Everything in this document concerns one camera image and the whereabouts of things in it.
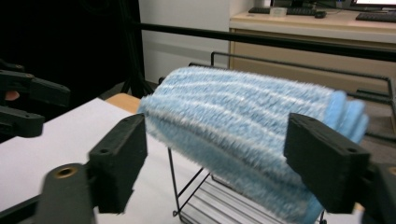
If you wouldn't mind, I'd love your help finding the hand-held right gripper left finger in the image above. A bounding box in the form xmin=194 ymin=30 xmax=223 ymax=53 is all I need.
xmin=88 ymin=112 xmax=149 ymax=215

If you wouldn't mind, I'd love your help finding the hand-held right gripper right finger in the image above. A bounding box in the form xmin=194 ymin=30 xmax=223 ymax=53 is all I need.
xmin=283 ymin=112 xmax=372 ymax=215

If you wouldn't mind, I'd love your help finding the black wire rack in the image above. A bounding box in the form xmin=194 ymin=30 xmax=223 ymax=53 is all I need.
xmin=158 ymin=50 xmax=396 ymax=224

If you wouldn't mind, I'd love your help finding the blue striped towel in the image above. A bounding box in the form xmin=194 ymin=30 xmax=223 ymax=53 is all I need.
xmin=136 ymin=65 xmax=371 ymax=224

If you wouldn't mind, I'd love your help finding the white table mat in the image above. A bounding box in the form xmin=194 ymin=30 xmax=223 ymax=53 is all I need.
xmin=0 ymin=97 xmax=366 ymax=224

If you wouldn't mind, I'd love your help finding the black curtain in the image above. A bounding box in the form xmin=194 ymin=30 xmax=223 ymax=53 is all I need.
xmin=0 ymin=0 xmax=142 ymax=126

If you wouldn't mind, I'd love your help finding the black metal stand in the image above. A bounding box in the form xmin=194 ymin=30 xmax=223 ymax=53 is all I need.
xmin=116 ymin=0 xmax=158 ymax=99

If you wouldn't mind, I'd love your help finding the light wooden desk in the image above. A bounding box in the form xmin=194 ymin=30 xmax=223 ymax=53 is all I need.
xmin=228 ymin=8 xmax=396 ymax=95

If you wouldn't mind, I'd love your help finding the white cabinet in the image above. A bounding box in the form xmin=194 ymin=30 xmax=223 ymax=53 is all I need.
xmin=137 ymin=0 xmax=257 ymax=84

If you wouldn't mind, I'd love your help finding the black keyboard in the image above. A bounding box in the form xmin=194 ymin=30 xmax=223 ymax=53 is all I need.
xmin=355 ymin=11 xmax=396 ymax=23
xmin=247 ymin=6 xmax=319 ymax=17

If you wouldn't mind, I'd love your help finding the small white box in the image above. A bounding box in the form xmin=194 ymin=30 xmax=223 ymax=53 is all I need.
xmin=269 ymin=7 xmax=288 ymax=18

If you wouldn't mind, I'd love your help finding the computer monitor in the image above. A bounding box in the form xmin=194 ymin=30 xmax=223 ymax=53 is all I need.
xmin=349 ymin=0 xmax=396 ymax=9

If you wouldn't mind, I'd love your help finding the black horizontal frame bar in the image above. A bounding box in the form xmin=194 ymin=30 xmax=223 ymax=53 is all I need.
xmin=133 ymin=21 xmax=396 ymax=63

